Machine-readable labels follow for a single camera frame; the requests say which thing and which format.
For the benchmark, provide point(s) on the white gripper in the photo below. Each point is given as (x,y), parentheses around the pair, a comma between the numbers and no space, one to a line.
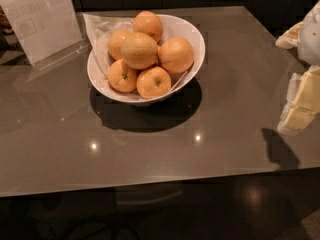
(310,39)

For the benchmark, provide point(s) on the front right orange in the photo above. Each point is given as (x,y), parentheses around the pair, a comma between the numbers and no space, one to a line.
(153,83)

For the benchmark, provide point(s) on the white ceramic bowl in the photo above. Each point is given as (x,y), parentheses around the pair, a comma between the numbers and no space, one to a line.
(178,27)

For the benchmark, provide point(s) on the top back orange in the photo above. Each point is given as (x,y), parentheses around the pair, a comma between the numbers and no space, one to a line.
(148,23)

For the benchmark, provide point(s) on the large centre orange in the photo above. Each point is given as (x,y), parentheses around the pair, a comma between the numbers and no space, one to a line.
(139,51)

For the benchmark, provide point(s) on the front left orange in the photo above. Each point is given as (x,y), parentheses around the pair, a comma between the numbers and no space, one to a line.
(122,77)

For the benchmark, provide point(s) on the left back orange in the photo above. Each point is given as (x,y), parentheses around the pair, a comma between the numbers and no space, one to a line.
(115,43)

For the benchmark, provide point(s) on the clear plastic bag liner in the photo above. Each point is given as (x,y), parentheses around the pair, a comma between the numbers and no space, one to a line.
(99,30)

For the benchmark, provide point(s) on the acrylic sign holder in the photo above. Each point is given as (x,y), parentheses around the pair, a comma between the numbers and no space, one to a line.
(49,31)

